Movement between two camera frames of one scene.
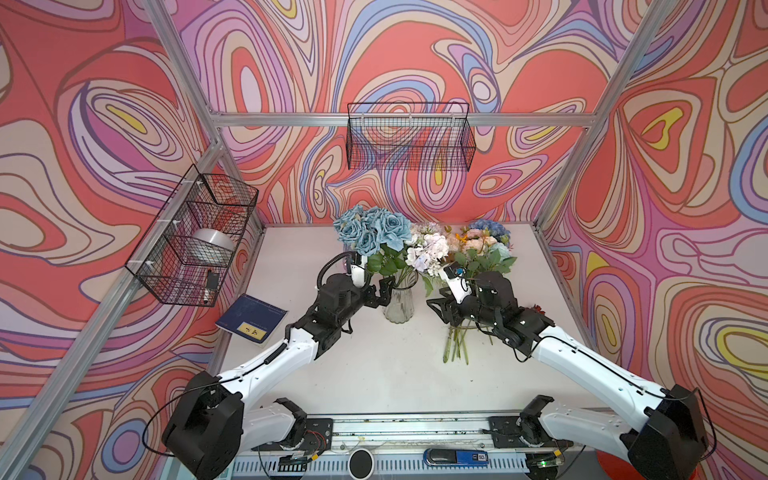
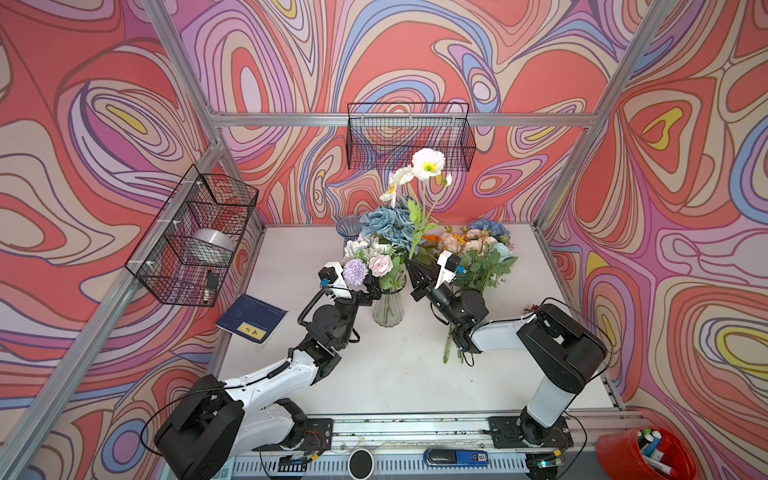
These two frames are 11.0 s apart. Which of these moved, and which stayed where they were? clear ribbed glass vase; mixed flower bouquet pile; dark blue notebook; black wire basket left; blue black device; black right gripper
Moved: clear ribbed glass vase; black right gripper
Stayed: blue black device; mixed flower bouquet pile; dark blue notebook; black wire basket left
